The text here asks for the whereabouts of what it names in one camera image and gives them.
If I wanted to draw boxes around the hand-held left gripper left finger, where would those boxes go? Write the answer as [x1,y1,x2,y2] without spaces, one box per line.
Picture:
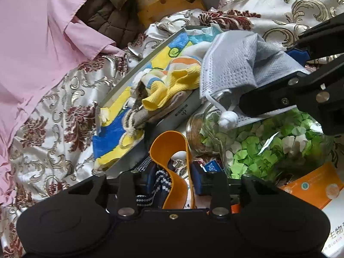
[67,164,162,218]

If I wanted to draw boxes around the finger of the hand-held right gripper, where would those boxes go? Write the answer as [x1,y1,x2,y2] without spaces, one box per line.
[239,60,344,136]
[285,16,344,67]

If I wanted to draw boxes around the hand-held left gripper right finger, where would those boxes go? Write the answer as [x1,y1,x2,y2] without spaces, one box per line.
[190,161,278,218]

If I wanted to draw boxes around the navy white dotted sock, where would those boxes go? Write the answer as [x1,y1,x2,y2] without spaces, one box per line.
[133,157,175,210]

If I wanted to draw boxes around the orange rubber band strap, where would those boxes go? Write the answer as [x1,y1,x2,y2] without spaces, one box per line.
[149,130,194,210]

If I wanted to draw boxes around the grey face mask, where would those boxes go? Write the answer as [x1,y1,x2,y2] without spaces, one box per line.
[199,30,309,128]

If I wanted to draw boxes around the grey tray with colourful drawing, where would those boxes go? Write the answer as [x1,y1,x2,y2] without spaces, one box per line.
[91,25,223,178]

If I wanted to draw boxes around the striped baby hat yellow rib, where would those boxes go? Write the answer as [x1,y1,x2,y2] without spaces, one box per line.
[138,43,213,112]

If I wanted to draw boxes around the small blue packet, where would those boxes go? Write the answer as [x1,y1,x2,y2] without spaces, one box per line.
[201,160,222,173]

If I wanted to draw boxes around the glass jar of green paper hearts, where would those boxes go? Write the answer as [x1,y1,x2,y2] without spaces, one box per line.
[187,110,336,186]

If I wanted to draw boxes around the orange and white box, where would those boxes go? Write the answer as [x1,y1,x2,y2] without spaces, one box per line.
[279,161,344,253]

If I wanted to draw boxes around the brown quilted jacket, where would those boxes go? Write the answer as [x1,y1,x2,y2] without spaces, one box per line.
[75,0,215,49]

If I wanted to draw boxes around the pink shirt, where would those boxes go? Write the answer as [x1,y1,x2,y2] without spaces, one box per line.
[0,0,124,210]

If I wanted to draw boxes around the beige drawstring pouch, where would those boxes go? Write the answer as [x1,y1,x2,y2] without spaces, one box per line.
[122,90,194,137]

